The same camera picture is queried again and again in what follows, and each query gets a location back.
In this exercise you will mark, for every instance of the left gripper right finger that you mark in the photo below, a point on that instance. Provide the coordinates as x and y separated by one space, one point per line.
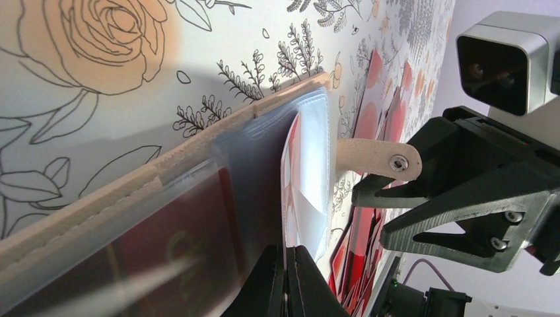
308 293

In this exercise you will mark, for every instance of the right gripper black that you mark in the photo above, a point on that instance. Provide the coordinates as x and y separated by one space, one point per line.
525 148

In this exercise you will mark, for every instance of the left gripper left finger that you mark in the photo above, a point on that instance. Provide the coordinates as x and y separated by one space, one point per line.
263 292

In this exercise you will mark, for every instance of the beige card holder wallet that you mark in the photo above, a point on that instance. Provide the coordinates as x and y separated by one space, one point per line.
248 143

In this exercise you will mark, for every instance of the clear card red dot left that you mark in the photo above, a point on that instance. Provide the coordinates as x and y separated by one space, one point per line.
371 103

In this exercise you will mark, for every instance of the floral patterned table mat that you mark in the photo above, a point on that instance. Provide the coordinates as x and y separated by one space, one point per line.
93 90

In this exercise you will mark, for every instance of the aluminium rail frame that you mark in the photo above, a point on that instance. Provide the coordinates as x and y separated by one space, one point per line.
377 304

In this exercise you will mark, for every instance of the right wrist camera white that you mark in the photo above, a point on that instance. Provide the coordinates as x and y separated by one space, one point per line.
510 61

